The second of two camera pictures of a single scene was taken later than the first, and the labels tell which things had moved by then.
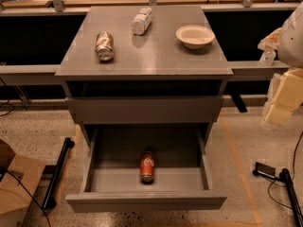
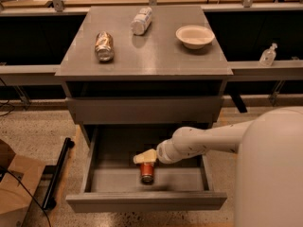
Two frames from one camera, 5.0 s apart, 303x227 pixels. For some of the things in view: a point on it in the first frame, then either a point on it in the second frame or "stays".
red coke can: (147, 167) stays
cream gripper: (293, 42) -> (162, 152)
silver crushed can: (104, 46) stays
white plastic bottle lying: (141, 21) stays
